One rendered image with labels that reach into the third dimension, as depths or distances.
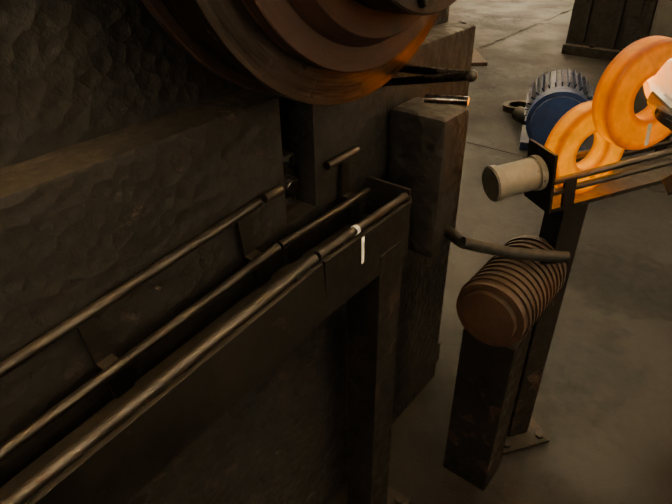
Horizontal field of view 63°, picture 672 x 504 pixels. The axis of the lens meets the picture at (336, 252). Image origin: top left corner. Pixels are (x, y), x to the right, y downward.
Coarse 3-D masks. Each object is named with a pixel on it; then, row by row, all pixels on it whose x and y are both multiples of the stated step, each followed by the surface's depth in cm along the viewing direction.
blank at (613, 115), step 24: (648, 48) 73; (624, 72) 74; (648, 72) 75; (600, 96) 76; (624, 96) 75; (600, 120) 78; (624, 120) 78; (648, 120) 79; (624, 144) 80; (648, 144) 81
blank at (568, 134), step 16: (576, 112) 88; (560, 128) 88; (576, 128) 87; (592, 128) 89; (560, 144) 88; (576, 144) 89; (608, 144) 92; (560, 160) 89; (592, 160) 94; (608, 160) 94; (592, 176) 94; (576, 192) 95
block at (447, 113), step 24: (408, 120) 81; (432, 120) 79; (456, 120) 80; (408, 144) 83; (432, 144) 81; (456, 144) 83; (408, 168) 85; (432, 168) 83; (456, 168) 86; (432, 192) 84; (456, 192) 89; (432, 216) 87; (456, 216) 93; (408, 240) 92; (432, 240) 89
